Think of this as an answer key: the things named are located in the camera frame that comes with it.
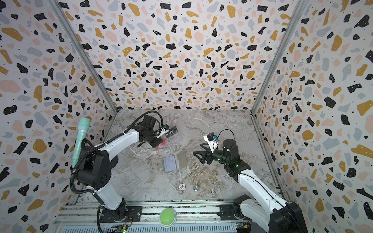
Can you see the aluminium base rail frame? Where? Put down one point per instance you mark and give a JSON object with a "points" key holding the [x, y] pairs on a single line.
{"points": [[192, 217]]}

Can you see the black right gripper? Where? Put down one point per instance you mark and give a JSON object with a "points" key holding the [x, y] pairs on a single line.
{"points": [[207, 156]]}

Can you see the clear acrylic card box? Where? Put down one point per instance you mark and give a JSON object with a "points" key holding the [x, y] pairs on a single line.
{"points": [[171, 136]]}

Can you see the black microphone stand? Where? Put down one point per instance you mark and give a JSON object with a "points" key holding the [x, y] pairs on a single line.
{"points": [[113, 161]]}

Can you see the green push button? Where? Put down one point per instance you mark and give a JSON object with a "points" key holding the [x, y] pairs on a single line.
{"points": [[167, 217]]}

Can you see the mint green microphone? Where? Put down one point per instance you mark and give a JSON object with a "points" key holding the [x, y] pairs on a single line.
{"points": [[83, 127]]}

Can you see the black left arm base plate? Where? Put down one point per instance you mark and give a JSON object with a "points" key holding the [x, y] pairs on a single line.
{"points": [[123, 214]]}

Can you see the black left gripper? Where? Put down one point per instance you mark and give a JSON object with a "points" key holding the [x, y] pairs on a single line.
{"points": [[158, 143]]}

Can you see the red circle credit card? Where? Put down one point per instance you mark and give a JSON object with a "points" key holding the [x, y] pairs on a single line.
{"points": [[162, 144]]}

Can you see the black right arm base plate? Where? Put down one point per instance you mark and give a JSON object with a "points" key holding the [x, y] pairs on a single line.
{"points": [[230, 212]]}

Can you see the aluminium left corner post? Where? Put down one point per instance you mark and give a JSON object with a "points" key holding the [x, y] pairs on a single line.
{"points": [[55, 7]]}

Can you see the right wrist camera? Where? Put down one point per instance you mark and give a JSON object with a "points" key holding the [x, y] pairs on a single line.
{"points": [[212, 141]]}

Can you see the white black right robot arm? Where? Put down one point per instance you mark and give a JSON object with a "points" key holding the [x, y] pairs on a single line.
{"points": [[268, 210]]}

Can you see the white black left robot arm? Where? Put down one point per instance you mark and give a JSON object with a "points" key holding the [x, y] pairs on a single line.
{"points": [[92, 165]]}

